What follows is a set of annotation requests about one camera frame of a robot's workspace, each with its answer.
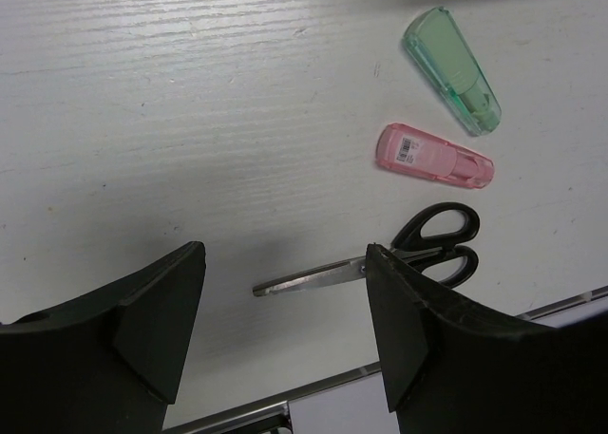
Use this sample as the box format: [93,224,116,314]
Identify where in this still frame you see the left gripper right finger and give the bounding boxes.
[366,244,607,433]

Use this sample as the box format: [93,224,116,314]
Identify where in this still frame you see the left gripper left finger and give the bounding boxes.
[1,241,206,433]

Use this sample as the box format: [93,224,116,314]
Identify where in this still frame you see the pink correction tape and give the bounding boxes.
[375,123,495,189]

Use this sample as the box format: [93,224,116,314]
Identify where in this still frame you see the green correction tape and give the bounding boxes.
[402,7,502,136]

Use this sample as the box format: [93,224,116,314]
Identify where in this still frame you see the black handled scissors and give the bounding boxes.
[252,202,481,297]

